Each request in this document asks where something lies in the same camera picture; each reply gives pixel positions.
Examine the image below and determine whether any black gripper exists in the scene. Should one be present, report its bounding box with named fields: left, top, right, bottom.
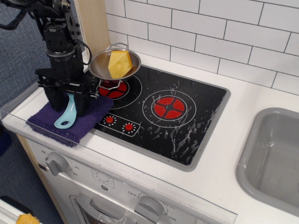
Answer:
left=35, top=52, right=98, bottom=117

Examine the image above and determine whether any light blue brush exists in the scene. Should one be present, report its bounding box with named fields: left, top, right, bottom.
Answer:
left=54, top=93, right=77, bottom=129

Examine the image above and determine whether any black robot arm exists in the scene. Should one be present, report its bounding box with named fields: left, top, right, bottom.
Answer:
left=0, top=0, right=99, bottom=116

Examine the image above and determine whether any black toy stove top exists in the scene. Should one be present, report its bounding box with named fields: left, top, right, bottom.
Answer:
left=91, top=66, right=231, bottom=172

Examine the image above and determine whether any purple towel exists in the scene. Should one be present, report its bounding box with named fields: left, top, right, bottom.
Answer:
left=27, top=95, right=114, bottom=147

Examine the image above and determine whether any silver metal pot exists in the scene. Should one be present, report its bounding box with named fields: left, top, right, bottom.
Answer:
left=88, top=42, right=141, bottom=90

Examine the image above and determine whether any yellow cheese wedge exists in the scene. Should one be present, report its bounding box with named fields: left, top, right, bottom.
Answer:
left=108, top=50, right=133, bottom=79

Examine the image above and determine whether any grey left oven knob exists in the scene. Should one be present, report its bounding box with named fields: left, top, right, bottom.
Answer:
left=45, top=152, right=69, bottom=176

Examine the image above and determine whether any grey oven knob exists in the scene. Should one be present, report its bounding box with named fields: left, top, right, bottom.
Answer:
left=134, top=196, right=164, bottom=224
left=45, top=152, right=69, bottom=176

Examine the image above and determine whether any white toy oven front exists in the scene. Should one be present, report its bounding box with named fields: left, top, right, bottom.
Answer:
left=28, top=140, right=236, bottom=224

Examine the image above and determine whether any yellow object bottom left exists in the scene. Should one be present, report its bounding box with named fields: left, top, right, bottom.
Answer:
left=16, top=213, right=40, bottom=224

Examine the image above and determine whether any grey right oven knob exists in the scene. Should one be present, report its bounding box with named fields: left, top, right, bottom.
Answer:
left=134, top=196, right=164, bottom=224

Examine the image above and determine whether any grey sink basin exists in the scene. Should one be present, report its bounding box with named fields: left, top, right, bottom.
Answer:
left=236, top=108, right=299, bottom=216

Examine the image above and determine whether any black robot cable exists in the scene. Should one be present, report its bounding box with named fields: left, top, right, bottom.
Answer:
left=74, top=38, right=92, bottom=66

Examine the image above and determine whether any wooden side post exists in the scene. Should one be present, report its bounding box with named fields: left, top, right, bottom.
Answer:
left=74, top=0, right=110, bottom=56

